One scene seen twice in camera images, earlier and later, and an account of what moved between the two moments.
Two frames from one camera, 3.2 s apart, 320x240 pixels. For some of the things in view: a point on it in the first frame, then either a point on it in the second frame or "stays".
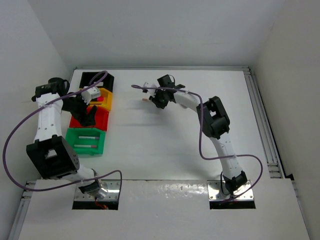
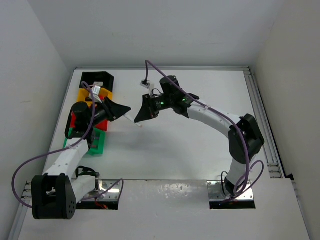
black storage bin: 108,82 stays
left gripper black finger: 89,120 to 114,110
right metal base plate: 217,191 stays
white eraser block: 99,84 stays
